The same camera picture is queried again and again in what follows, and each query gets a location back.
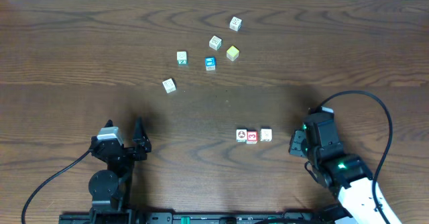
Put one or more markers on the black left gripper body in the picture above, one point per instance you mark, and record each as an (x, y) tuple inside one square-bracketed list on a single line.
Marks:
[(125, 151)]

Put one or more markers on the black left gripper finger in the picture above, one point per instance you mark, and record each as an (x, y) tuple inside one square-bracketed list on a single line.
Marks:
[(140, 137), (109, 123)]

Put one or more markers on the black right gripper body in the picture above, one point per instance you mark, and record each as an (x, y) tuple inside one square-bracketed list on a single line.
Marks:
[(318, 159)]

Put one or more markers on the green N wooden block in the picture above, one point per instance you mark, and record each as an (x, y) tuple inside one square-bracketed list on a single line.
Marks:
[(266, 135)]

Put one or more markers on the red-framed number three block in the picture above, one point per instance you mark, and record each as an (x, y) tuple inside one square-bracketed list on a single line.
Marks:
[(252, 137)]

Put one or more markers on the soccer ball yellow-top block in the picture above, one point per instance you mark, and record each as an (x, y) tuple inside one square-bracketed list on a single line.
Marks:
[(241, 135)]

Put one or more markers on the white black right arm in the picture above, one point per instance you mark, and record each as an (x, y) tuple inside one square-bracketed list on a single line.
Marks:
[(364, 202)]

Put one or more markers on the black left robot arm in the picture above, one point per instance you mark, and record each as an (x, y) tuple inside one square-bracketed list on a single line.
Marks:
[(111, 188)]

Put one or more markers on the blue-side snail block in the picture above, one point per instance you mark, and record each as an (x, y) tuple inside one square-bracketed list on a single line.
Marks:
[(169, 85)]

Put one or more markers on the green Z block left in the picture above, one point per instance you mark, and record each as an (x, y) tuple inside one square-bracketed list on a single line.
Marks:
[(182, 58)]

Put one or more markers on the blue-top umbrella block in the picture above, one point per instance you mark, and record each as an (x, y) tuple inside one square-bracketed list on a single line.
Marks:
[(210, 63)]

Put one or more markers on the yellow-top wooden block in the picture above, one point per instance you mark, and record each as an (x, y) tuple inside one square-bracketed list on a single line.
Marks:
[(232, 53)]

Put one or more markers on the plain wooden picture block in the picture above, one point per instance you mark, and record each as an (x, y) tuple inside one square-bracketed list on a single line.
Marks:
[(215, 43)]

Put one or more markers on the far plain wooden block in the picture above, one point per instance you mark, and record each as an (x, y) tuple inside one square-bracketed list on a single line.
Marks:
[(235, 24)]

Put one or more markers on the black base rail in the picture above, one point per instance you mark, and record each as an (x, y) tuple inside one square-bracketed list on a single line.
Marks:
[(187, 218)]

